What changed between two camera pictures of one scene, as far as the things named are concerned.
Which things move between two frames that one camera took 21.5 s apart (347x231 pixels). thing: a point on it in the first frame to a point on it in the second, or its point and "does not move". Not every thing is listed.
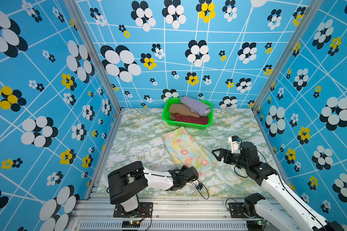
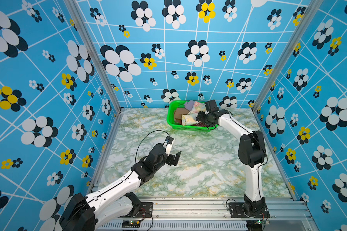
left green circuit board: (130, 224) does not move
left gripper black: (185, 168) to (171, 158)
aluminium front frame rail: (171, 214) does not move
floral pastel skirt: (186, 151) to (190, 118)
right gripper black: (227, 153) to (200, 118)
